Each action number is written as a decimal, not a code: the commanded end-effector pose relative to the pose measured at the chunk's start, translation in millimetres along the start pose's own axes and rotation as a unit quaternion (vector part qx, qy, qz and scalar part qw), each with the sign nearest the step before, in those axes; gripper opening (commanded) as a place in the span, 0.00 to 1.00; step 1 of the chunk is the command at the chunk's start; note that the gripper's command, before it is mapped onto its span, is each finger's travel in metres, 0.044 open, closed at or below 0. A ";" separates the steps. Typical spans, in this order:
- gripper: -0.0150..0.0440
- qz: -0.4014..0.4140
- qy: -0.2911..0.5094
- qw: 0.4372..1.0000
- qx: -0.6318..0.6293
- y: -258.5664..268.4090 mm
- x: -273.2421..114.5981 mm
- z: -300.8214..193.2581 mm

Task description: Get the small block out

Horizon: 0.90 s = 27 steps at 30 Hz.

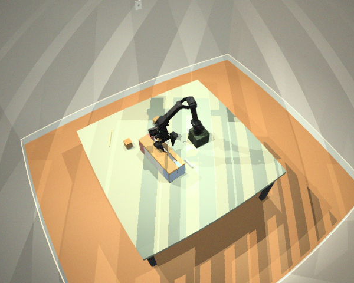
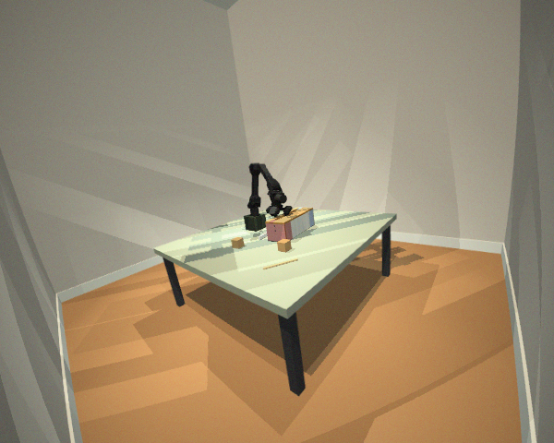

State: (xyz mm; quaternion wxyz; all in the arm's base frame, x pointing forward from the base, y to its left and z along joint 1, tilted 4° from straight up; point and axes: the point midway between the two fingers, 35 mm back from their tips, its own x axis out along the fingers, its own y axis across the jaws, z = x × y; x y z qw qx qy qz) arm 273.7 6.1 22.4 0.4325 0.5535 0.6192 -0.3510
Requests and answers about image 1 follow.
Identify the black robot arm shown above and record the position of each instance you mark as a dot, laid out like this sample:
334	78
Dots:
162	121

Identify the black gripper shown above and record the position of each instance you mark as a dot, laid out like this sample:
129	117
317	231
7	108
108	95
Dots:
165	137

